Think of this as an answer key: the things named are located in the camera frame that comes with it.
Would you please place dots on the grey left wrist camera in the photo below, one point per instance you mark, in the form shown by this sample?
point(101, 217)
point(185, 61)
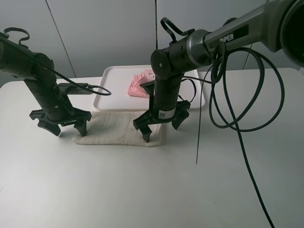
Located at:
point(70, 89)

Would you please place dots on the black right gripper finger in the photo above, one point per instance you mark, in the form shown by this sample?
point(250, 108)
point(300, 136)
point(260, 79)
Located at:
point(146, 133)
point(179, 119)

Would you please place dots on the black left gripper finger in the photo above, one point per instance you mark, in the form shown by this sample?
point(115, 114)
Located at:
point(52, 128)
point(81, 126)

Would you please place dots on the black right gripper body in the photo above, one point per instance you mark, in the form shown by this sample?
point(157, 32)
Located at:
point(155, 116)

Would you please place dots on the cream white towel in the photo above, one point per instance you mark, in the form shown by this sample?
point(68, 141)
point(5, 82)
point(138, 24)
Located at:
point(117, 128)

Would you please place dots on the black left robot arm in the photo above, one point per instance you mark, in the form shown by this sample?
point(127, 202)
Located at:
point(37, 72)

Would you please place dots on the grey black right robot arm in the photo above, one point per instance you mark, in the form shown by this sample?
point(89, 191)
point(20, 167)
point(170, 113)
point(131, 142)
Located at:
point(276, 24)

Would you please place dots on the pink towel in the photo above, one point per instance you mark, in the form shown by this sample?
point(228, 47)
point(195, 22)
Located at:
point(135, 88)

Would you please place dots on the white rectangular plastic tray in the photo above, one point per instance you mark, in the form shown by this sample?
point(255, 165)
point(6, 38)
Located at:
point(117, 80)

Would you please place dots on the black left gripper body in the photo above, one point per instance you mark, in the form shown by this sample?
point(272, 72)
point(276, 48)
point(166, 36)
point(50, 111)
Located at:
point(60, 116)

